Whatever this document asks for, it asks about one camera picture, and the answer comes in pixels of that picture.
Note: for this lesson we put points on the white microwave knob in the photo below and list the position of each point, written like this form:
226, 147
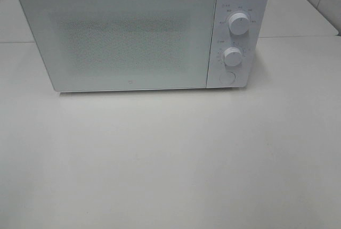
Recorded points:
232, 57
239, 23

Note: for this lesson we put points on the lower white microwave knob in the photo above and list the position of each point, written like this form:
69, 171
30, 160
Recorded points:
232, 57

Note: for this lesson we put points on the white microwave door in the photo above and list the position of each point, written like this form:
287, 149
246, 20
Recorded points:
117, 45

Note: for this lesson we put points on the upper white microwave knob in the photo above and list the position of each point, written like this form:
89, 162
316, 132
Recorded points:
239, 23

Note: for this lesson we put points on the white microwave oven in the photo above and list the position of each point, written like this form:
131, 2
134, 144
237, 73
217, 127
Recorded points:
234, 10

